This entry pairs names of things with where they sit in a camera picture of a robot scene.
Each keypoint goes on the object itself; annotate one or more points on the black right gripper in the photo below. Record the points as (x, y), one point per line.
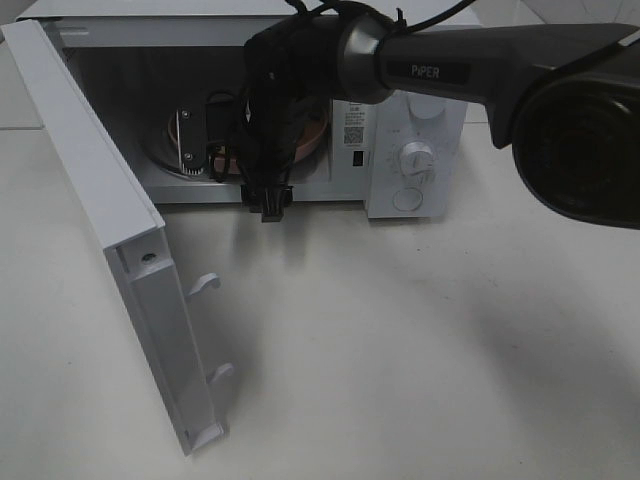
(290, 66)

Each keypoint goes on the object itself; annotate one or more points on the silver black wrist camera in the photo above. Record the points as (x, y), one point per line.
(191, 134)

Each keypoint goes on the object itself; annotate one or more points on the round white door button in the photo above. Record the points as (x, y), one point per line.
(407, 199)

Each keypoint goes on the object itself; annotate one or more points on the white warning label sticker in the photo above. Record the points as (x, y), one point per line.
(355, 125)

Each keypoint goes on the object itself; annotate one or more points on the pink round plate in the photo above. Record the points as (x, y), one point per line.
(313, 138)

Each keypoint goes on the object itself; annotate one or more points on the white microwave knob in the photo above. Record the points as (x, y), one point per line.
(425, 107)
(416, 158)

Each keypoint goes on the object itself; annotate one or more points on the white microwave oven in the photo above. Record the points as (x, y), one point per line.
(137, 62)

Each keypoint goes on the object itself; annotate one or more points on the white microwave door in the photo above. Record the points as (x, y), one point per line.
(131, 234)

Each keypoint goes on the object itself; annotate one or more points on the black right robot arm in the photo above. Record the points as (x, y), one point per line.
(563, 97)

